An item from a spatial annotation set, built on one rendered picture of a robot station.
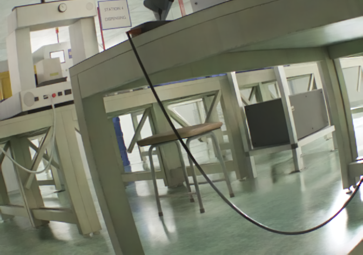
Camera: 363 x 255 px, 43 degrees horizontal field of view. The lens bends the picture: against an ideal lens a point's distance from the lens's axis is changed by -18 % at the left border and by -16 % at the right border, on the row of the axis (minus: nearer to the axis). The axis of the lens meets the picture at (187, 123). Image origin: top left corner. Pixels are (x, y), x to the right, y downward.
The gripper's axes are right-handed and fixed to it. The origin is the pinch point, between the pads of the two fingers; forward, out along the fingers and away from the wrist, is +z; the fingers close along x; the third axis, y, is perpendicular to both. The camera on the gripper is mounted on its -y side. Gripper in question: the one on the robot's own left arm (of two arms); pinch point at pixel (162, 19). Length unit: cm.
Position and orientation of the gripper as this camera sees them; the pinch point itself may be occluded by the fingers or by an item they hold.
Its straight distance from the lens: 125.8
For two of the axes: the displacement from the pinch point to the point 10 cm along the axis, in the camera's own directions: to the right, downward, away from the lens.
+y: -6.7, -0.9, -7.4
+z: 0.5, 9.8, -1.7
